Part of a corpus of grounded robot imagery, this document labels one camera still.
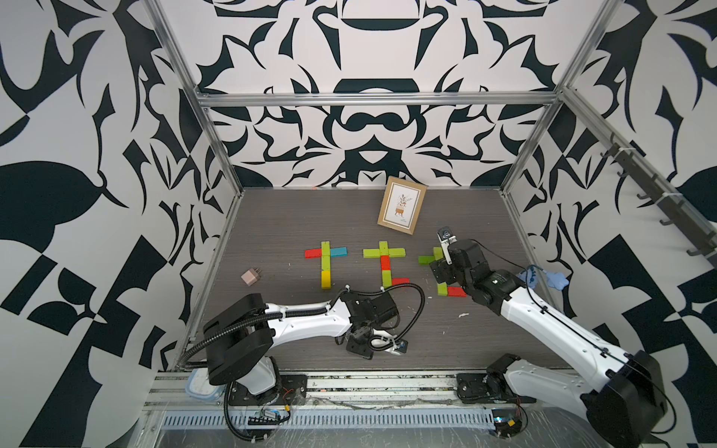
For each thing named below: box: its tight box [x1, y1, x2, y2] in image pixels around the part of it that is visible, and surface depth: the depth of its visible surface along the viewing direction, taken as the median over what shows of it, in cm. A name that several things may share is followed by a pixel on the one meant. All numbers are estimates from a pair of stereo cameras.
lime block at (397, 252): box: [388, 248, 407, 258], surface depth 102 cm
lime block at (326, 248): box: [321, 240, 331, 257], surface depth 104 cm
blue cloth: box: [518, 266, 570, 292], surface depth 75 cm
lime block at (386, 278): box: [381, 269, 394, 289], surface depth 96 cm
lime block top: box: [363, 248, 380, 259], surface depth 101 cm
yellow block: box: [321, 270, 332, 290], surface depth 96 cm
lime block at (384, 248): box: [379, 240, 391, 256], surface depth 103 cm
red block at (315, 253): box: [304, 248, 323, 260], surface depth 102 cm
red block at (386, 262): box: [379, 254, 392, 271], surface depth 101 cm
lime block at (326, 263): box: [321, 255, 332, 272], surface depth 98 cm
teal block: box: [330, 247, 349, 258], surface depth 102 cm
